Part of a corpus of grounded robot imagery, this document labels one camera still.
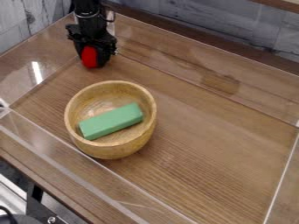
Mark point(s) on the clear acrylic tray walls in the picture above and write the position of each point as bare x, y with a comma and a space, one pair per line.
221, 164

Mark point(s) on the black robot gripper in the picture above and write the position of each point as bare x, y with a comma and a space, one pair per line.
90, 32

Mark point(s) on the green rectangular block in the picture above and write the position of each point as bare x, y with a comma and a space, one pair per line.
111, 121

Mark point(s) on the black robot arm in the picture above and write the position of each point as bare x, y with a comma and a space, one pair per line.
90, 7

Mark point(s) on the wooden bowl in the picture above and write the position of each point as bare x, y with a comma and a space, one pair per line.
95, 100

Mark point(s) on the red plush fruit green stem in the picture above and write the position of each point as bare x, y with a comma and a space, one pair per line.
88, 57

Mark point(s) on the black metal table frame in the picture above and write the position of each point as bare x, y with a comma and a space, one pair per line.
36, 209

